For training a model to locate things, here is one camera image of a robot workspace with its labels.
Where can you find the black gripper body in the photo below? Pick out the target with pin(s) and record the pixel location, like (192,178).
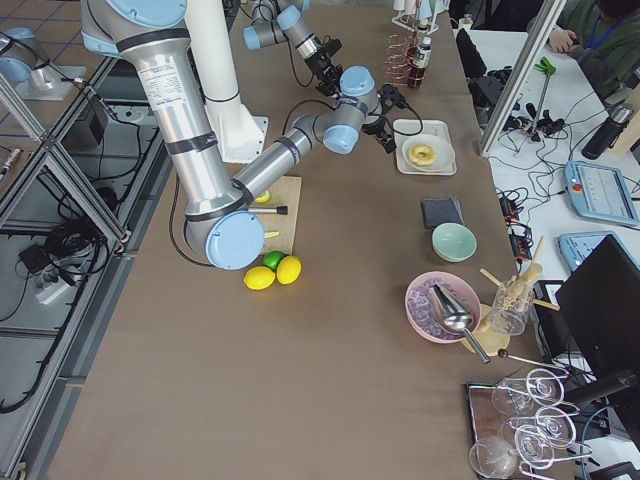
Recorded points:
(376,128)
(318,63)

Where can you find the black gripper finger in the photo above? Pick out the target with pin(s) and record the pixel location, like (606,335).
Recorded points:
(379,129)
(388,144)
(326,88)

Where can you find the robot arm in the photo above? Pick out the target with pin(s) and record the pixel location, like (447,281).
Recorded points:
(275,22)
(181,53)

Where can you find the white serving tray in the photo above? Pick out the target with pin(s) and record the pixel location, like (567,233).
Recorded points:
(411,133)

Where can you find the tea bottle in rack front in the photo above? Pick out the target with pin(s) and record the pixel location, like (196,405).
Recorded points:
(418,59)

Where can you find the dark glass tray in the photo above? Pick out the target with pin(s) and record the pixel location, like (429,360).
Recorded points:
(484,419)

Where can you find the glazed donut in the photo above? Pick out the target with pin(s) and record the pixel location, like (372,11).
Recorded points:
(422,155)

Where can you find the white plate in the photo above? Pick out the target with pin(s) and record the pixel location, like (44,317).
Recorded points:
(444,150)

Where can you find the grey folded cloth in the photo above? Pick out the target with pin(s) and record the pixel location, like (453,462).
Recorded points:
(437,211)

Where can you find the wooden cutting board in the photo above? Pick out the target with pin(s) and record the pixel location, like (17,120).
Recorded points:
(285,191)

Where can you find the mint green bowl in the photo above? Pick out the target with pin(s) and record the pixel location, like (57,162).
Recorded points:
(454,242)

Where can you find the steel muddler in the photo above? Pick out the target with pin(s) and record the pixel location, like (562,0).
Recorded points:
(277,210)

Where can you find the yellow lemon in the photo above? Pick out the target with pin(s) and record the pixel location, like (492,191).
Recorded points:
(288,270)
(259,278)

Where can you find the green lime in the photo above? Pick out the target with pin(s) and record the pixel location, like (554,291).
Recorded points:
(273,258)

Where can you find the pink bowl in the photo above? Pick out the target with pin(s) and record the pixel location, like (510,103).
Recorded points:
(422,314)

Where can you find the metal ice scoop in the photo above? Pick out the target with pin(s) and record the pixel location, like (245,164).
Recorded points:
(456,319)

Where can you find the glass carafe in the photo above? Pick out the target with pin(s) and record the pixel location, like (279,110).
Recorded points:
(510,310)

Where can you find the wooden mug tree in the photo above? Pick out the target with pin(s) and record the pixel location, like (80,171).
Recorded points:
(530,276)

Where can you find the blue teach pendant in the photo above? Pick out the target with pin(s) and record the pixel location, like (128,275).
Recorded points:
(599,192)
(576,247)

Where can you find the black thermos bottle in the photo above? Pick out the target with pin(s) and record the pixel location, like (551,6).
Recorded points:
(608,131)

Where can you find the seated person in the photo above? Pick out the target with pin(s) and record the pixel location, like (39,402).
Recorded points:
(602,37)

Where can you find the black monitor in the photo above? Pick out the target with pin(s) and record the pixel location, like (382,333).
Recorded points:
(600,305)

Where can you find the wine glass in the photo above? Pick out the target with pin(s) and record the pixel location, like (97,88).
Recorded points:
(523,396)
(495,457)
(551,422)

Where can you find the copper wire bottle rack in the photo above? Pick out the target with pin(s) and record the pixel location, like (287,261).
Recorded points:
(397,58)

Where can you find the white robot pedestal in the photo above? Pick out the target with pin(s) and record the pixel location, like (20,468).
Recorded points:
(240,137)

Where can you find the white wire cup rack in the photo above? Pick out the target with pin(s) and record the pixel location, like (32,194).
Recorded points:
(415,14)

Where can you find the aluminium frame post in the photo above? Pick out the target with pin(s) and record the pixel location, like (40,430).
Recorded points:
(530,53)

